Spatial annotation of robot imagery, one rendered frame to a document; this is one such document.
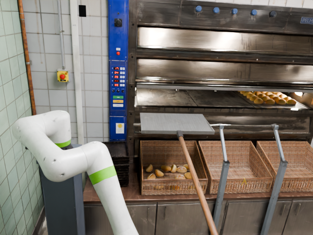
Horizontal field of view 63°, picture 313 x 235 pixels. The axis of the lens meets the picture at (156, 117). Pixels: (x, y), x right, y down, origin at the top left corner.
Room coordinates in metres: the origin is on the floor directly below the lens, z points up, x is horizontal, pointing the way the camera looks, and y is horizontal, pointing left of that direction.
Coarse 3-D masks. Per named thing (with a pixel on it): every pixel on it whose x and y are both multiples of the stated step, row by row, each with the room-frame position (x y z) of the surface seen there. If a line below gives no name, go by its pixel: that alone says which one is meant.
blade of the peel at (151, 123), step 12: (144, 120) 1.91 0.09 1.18; (156, 120) 1.93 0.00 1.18; (168, 120) 1.94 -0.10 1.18; (180, 120) 1.96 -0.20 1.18; (192, 120) 1.98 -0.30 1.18; (204, 120) 1.99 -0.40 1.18; (144, 132) 1.70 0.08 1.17; (156, 132) 1.71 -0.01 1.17; (168, 132) 1.72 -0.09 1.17; (192, 132) 1.75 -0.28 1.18; (204, 132) 1.76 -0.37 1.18
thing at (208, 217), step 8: (184, 144) 1.54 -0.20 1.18; (184, 152) 1.44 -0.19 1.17; (192, 168) 1.27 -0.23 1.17; (192, 176) 1.21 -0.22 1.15; (200, 192) 1.08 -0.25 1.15; (200, 200) 1.03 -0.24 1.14; (208, 208) 0.97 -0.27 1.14; (208, 216) 0.92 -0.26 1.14; (208, 224) 0.88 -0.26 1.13; (216, 232) 0.84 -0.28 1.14
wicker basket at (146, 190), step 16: (144, 144) 2.20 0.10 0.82; (176, 144) 2.23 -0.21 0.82; (192, 144) 2.26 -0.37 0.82; (144, 160) 2.16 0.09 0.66; (160, 160) 2.17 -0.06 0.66; (192, 160) 2.21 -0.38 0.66; (144, 176) 2.00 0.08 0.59; (144, 192) 1.75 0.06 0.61; (160, 192) 1.76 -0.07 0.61; (176, 192) 1.78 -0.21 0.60; (192, 192) 1.80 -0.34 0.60
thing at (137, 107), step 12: (144, 108) 2.24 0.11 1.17; (156, 108) 2.25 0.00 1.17; (168, 108) 2.26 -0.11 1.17; (180, 108) 2.28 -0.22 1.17; (192, 108) 2.29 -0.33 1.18; (204, 108) 2.31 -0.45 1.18; (216, 108) 2.33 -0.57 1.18; (228, 108) 2.35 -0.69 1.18; (240, 108) 2.37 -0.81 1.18; (252, 108) 2.40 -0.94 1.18; (264, 108) 2.42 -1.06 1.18; (276, 108) 2.45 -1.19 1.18; (288, 108) 2.47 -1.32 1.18; (300, 108) 2.50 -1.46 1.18
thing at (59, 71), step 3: (57, 69) 2.09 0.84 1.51; (60, 69) 2.10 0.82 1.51; (66, 69) 2.11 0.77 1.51; (69, 69) 2.13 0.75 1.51; (57, 72) 2.07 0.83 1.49; (60, 72) 2.07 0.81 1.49; (63, 72) 2.08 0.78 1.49; (69, 72) 2.11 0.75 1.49; (57, 75) 2.07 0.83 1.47; (66, 75) 2.08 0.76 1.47; (69, 75) 2.11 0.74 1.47; (57, 78) 2.07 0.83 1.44; (60, 78) 2.07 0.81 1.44; (66, 78) 2.08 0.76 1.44; (69, 78) 2.10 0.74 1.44; (57, 81) 2.07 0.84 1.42; (60, 81) 2.07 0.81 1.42; (63, 81) 2.07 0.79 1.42; (66, 81) 2.08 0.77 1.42; (69, 81) 2.09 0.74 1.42
